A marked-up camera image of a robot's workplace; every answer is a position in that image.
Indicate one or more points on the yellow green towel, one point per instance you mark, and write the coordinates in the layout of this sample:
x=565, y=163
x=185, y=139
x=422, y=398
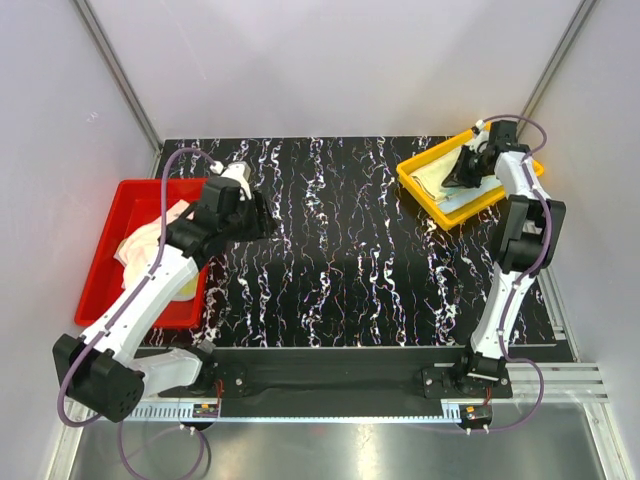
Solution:
x=428, y=178

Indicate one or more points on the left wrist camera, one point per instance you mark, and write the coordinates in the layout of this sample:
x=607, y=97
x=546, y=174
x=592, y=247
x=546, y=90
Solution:
x=237, y=171

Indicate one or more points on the light blue towel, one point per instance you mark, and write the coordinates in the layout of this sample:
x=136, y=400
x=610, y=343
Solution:
x=455, y=198

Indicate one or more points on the yellow plastic tray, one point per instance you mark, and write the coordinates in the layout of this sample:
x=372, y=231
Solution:
x=518, y=173

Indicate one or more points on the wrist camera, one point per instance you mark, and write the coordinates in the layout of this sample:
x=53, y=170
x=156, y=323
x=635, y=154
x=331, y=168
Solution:
x=480, y=136
x=237, y=171

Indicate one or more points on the olive yellow towel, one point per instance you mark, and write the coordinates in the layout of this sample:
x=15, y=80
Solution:
x=192, y=289

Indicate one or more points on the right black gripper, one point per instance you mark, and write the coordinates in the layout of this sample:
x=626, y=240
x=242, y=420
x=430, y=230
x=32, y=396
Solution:
x=457, y=177

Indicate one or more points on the left aluminium frame post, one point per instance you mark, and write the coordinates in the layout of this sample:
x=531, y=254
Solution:
x=110, y=58

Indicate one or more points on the pink towel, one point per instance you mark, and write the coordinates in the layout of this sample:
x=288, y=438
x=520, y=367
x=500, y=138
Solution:
x=140, y=247

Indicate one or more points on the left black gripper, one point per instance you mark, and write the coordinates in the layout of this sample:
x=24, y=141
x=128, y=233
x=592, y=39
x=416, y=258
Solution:
x=263, y=225

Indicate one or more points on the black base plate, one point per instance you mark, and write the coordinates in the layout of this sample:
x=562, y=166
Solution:
x=328, y=382

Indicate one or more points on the aluminium frame post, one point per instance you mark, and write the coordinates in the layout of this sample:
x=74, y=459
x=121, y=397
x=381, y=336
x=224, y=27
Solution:
x=563, y=47
x=110, y=58

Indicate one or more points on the red plastic bin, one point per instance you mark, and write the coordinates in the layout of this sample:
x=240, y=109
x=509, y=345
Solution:
x=136, y=202

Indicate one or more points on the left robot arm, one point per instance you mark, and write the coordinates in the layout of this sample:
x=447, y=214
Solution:
x=99, y=368

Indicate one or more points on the white slotted cable duct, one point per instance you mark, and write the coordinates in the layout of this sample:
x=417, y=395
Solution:
x=175, y=412

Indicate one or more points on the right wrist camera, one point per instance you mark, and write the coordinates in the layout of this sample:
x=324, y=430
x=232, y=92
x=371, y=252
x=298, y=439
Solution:
x=480, y=136

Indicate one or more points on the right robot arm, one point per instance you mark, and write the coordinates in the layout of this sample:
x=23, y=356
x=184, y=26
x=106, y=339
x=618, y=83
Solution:
x=523, y=245

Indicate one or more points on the right aluminium frame post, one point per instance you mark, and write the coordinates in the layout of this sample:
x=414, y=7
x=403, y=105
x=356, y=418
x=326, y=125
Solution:
x=563, y=47

